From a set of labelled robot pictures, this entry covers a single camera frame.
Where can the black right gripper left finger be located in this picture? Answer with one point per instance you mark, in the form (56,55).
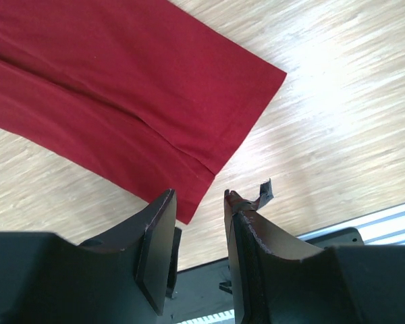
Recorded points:
(152,229)

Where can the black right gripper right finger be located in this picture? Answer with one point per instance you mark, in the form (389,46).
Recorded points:
(252,242)

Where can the dark red t-shirt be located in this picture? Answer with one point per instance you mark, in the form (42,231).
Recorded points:
(138,92)

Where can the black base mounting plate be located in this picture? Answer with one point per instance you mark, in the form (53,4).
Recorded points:
(206,289)

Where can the white slotted cable duct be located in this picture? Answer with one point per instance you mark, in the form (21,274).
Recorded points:
(226,317)

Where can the aluminium frame rail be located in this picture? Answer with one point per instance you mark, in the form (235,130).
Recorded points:
(379,228)

